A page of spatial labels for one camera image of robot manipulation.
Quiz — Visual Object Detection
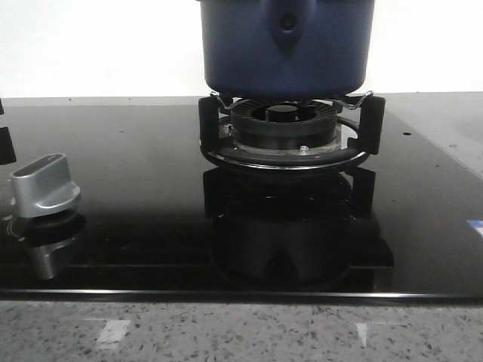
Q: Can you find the silver right stove knob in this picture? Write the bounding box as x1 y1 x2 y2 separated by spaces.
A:
11 154 81 218

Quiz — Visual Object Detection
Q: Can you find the white counter tape marker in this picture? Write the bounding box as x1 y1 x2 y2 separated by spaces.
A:
355 322 408 348
95 320 131 349

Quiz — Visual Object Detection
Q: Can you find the white counter tape marker left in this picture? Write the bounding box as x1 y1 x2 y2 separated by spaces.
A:
95 320 131 349

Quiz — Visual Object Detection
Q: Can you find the left black burner pot support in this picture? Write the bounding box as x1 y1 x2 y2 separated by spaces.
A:
0 126 17 165

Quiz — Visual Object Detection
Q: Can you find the blue cooking pot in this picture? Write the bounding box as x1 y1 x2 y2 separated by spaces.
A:
199 1 375 100

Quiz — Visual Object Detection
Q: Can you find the right black burner pot support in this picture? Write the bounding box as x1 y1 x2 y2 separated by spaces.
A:
198 91 386 173

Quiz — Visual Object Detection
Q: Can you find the black burner pot support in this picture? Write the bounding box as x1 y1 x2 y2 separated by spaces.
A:
0 126 17 165
198 91 386 173

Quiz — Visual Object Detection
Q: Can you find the right black gas burner head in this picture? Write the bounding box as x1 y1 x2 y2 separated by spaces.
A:
230 100 337 150

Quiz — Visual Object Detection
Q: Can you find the black glass gas cooktop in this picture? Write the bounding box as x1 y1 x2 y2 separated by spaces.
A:
1 101 482 304

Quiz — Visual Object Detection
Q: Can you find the blue white cooktop sticker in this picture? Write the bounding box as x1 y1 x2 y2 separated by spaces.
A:
466 219 483 238

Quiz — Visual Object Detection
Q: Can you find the white counter tape marker right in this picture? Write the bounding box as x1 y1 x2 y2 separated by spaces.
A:
355 322 408 348

